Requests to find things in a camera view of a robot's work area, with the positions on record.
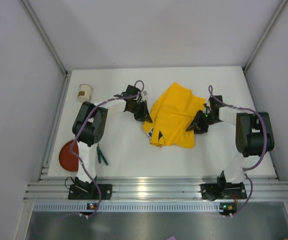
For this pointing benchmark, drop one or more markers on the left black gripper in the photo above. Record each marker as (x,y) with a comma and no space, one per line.
(138,110)

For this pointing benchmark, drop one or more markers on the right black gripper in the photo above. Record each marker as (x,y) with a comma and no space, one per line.
(202,121)

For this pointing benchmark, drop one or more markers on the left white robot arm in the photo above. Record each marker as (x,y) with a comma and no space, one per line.
(89,126)

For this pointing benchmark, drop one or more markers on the red round plate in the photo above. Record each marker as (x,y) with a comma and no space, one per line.
(67,160)

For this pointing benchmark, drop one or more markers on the aluminium mounting rail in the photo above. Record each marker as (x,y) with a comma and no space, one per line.
(158,189)

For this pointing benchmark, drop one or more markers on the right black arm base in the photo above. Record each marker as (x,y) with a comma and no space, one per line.
(223,190)

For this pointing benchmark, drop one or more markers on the fork with green handle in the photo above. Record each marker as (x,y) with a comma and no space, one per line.
(99,154)

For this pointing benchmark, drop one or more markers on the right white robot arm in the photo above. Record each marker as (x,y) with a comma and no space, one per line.
(253,134)

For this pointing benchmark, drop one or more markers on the spoon with green handle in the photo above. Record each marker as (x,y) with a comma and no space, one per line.
(104,159)

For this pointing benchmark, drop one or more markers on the white paper cup brown sleeve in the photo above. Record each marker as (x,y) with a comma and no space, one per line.
(84,93)

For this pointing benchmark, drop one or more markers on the slotted grey cable duct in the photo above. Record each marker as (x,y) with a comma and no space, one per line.
(133,207)

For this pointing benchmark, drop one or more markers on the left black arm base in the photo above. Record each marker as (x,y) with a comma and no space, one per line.
(79,190)

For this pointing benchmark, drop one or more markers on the yellow printed cloth mat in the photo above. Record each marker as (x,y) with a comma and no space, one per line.
(171,115)

